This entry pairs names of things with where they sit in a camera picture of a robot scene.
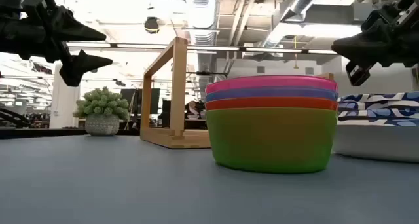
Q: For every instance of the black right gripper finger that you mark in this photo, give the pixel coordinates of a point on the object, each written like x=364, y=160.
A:
x=363, y=50
x=357, y=75

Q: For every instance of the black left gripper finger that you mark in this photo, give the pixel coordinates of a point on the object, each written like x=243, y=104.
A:
x=78, y=68
x=73, y=29

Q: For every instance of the blue and white patterned plate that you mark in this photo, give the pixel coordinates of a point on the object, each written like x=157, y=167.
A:
x=376, y=142
x=376, y=99

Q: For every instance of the pink plastic bowl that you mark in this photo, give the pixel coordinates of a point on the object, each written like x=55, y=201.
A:
x=271, y=82

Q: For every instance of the blue plastic bowl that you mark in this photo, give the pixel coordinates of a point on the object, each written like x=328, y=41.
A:
x=271, y=94

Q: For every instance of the orange plastic bowl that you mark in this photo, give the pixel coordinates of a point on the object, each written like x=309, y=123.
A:
x=271, y=103

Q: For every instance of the green plastic bowl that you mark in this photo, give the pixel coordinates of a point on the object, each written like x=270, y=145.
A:
x=271, y=139

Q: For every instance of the wooden slatted shelf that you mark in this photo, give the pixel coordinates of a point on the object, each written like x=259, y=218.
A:
x=178, y=86

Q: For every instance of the round green succulent, grey pot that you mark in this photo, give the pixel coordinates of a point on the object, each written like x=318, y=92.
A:
x=103, y=109

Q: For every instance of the black monitor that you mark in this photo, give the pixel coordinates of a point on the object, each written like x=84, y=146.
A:
x=147, y=99

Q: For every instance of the person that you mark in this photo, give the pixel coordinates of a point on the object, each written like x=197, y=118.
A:
x=193, y=108

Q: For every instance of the silver ventilation duct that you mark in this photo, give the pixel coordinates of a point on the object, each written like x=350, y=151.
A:
x=301, y=1

